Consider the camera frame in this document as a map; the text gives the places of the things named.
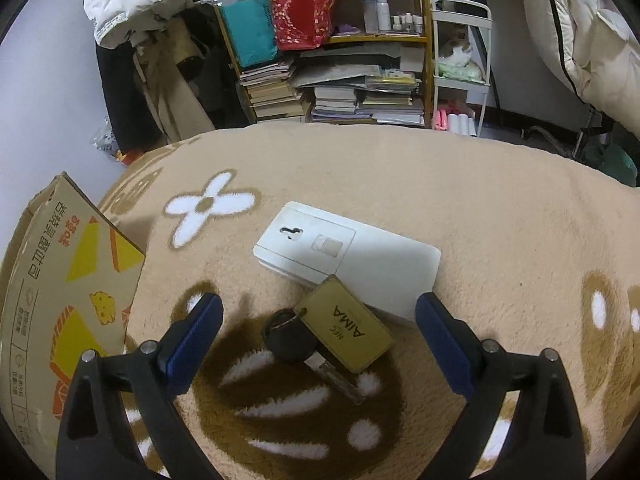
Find stack of books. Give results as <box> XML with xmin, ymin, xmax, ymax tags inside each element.
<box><xmin>291</xmin><ymin>41</ymin><xmax>425</xmax><ymax>127</ymax></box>
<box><xmin>240</xmin><ymin>56</ymin><xmax>310</xmax><ymax>122</ymax></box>

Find wooden bookshelf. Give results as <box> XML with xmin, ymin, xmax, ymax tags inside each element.
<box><xmin>202</xmin><ymin>0</ymin><xmax>434</xmax><ymax>129</ymax></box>

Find white box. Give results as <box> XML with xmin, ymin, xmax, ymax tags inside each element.
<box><xmin>253</xmin><ymin>202</ymin><xmax>442</xmax><ymax>324</ymax></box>

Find teal bag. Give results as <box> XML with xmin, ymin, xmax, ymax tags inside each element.
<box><xmin>216</xmin><ymin>0</ymin><xmax>279</xmax><ymax>68</ymax></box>

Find white bottles on shelf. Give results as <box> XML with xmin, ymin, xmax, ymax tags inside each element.
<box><xmin>361</xmin><ymin>0</ymin><xmax>424</xmax><ymax>35</ymax></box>

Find beige trench coat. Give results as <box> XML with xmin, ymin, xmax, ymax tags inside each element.
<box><xmin>134</xmin><ymin>18</ymin><xmax>215</xmax><ymax>143</ymax></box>

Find snack plastic bag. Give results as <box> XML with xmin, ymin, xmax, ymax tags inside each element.
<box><xmin>91</xmin><ymin>117</ymin><xmax>144</xmax><ymax>167</ymax></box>

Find stack of books right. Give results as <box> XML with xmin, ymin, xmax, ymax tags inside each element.
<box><xmin>291</xmin><ymin>41</ymin><xmax>425</xmax><ymax>127</ymax></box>

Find white metal cart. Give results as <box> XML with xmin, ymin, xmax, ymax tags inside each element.
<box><xmin>432</xmin><ymin>0</ymin><xmax>492</xmax><ymax>138</ymax></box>

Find stack of books left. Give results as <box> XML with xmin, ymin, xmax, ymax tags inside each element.
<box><xmin>240</xmin><ymin>56</ymin><xmax>310</xmax><ymax>122</ymax></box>

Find red patterned gift bag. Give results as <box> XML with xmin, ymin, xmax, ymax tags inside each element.
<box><xmin>270</xmin><ymin>0</ymin><xmax>337</xmax><ymax>51</ymax></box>

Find brown cardboard box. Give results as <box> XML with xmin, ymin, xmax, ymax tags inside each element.
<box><xmin>1</xmin><ymin>174</ymin><xmax>144</xmax><ymax>478</ymax></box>

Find black key with brass tag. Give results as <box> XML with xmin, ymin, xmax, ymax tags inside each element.
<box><xmin>262</xmin><ymin>275</ymin><xmax>393</xmax><ymax>405</ymax></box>

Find black hanging coat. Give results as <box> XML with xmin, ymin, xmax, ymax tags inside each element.
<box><xmin>96</xmin><ymin>44</ymin><xmax>160</xmax><ymax>154</ymax></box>

